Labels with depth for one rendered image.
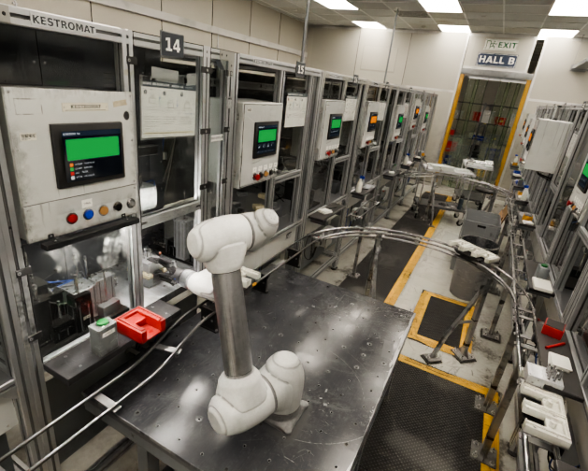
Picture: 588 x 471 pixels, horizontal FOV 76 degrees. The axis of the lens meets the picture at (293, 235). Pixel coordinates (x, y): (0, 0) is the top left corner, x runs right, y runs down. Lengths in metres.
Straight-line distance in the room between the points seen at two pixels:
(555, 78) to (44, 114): 9.04
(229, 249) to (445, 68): 8.69
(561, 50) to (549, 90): 0.71
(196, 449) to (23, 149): 1.13
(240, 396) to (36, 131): 1.04
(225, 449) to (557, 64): 9.03
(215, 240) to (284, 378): 0.59
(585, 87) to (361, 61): 4.56
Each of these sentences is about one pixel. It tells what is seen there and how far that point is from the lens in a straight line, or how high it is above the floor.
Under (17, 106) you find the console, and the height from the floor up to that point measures 1.78.
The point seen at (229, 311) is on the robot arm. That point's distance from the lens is 1.29.
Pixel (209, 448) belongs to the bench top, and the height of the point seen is 0.68.
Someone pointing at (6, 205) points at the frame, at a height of 1.50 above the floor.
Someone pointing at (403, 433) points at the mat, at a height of 0.01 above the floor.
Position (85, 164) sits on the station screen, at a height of 1.60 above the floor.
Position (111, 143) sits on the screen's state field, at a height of 1.66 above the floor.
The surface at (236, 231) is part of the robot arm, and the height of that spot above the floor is 1.46.
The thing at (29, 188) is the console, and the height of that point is 1.55.
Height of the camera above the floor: 1.92
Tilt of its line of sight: 22 degrees down
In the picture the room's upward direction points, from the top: 7 degrees clockwise
